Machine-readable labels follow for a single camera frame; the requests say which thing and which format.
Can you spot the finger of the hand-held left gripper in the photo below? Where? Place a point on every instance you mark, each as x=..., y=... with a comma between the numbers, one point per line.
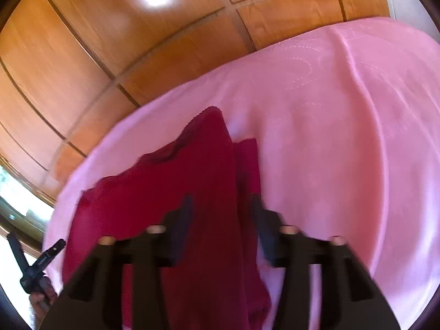
x=15, y=252
x=50, y=252

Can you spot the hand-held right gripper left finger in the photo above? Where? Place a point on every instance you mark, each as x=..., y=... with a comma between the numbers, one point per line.
x=185, y=215

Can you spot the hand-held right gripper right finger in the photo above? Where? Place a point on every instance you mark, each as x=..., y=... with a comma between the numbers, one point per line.
x=260, y=220

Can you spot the red garment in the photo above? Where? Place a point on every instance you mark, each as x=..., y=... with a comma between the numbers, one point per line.
x=206, y=165

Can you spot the person's left hand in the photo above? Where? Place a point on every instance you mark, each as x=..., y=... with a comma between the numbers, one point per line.
x=47, y=294

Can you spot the window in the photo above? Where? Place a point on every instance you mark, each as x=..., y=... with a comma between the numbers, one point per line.
x=20, y=206

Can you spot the pink bed sheet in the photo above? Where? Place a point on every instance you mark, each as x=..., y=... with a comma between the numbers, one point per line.
x=326, y=127

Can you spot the wooden panelled wardrobe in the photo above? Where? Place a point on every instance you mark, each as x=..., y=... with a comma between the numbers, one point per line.
x=103, y=48

